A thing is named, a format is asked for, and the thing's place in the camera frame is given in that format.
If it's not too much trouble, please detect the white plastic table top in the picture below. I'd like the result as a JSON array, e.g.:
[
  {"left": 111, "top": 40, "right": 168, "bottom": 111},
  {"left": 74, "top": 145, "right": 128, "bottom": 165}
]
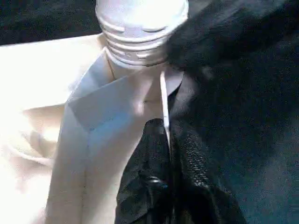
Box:
[{"left": 0, "top": 32, "right": 185, "bottom": 224}]

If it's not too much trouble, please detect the white plastic table leg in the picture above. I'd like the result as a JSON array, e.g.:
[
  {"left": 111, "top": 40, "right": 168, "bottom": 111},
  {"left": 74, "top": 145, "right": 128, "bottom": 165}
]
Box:
[{"left": 94, "top": 0, "right": 190, "bottom": 67}]

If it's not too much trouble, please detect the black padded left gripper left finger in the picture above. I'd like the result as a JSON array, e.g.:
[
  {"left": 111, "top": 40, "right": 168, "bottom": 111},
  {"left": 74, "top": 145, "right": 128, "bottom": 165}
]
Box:
[{"left": 114, "top": 118, "right": 172, "bottom": 224}]

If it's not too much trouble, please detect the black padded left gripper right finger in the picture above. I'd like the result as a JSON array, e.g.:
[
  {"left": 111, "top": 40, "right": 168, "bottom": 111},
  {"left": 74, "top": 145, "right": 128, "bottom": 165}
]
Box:
[{"left": 169, "top": 128, "right": 246, "bottom": 224}]

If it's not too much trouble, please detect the black work mat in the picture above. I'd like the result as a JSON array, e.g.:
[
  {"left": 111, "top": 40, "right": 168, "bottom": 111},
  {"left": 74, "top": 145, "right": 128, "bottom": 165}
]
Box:
[{"left": 0, "top": 0, "right": 299, "bottom": 224}]

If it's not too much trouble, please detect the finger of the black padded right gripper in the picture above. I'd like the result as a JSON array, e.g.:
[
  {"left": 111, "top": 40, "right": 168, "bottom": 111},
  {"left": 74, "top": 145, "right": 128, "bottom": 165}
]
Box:
[{"left": 165, "top": 0, "right": 299, "bottom": 75}]

